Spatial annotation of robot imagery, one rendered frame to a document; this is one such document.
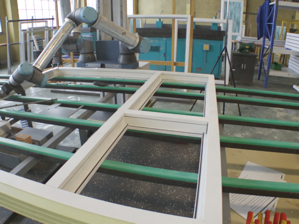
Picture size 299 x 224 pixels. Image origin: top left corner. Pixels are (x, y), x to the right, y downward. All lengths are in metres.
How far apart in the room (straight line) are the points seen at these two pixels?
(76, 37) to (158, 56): 3.61
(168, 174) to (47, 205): 0.38
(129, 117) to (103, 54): 1.47
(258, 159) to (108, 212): 0.97
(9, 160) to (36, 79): 0.54
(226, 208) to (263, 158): 0.68
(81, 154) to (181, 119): 0.45
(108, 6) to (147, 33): 3.08
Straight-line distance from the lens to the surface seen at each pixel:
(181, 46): 5.32
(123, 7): 2.30
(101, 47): 2.39
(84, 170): 0.73
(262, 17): 6.03
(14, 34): 10.39
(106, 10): 2.44
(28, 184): 0.66
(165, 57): 5.42
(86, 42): 2.31
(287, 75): 5.49
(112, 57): 2.34
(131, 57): 2.11
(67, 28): 1.72
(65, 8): 2.30
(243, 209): 0.98
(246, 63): 5.17
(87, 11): 1.63
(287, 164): 1.34
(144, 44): 1.95
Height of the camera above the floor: 1.33
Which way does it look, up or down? 23 degrees down
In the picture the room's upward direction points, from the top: straight up
